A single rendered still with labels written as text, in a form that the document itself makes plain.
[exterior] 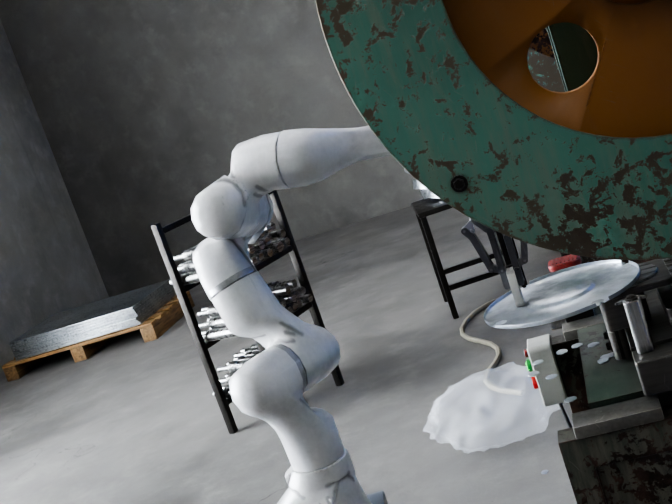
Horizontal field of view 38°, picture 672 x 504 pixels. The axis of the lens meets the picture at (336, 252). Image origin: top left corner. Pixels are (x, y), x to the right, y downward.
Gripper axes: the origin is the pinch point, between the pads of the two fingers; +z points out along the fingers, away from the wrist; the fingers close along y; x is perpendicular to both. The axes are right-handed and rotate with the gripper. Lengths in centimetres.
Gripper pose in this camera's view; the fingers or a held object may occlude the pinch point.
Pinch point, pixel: (515, 286)
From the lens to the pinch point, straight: 183.0
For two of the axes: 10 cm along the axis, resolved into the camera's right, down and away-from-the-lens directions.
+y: -9.3, 2.7, 2.4
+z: 3.2, 9.3, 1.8
